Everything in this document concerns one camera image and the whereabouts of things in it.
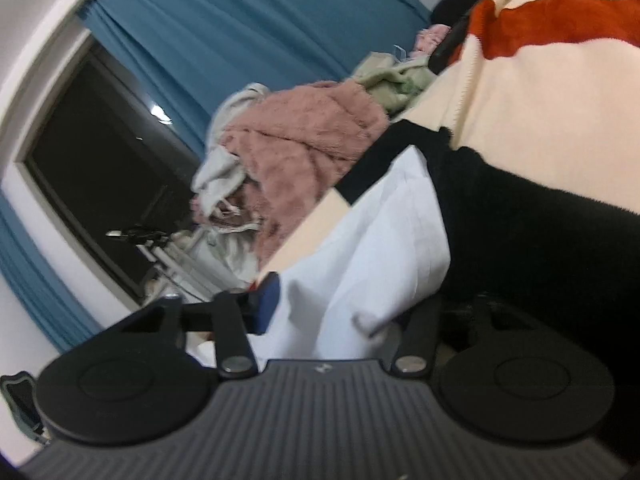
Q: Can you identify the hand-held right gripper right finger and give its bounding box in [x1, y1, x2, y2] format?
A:
[389, 294, 538, 377]

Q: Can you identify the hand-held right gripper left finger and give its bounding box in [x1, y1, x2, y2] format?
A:
[102, 271, 282, 379]

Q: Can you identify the white drying rack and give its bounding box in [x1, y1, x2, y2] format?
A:
[107, 227, 228, 307]

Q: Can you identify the grey white garment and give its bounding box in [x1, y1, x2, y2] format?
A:
[190, 82, 273, 283]

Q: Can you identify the pink fluffy garment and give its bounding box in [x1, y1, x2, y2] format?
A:
[219, 80, 392, 272]

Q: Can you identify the dark window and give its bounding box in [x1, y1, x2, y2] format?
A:
[15, 35, 213, 308]

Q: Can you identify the blue curtain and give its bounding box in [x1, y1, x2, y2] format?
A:
[0, 189, 103, 356]
[75, 0, 434, 162]

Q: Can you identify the green garment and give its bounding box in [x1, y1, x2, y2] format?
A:
[350, 52, 442, 117]

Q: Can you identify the cream orange black blanket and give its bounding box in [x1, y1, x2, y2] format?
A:
[256, 0, 640, 461]

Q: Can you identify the small pink cloth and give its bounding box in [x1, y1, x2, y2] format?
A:
[412, 23, 452, 57]

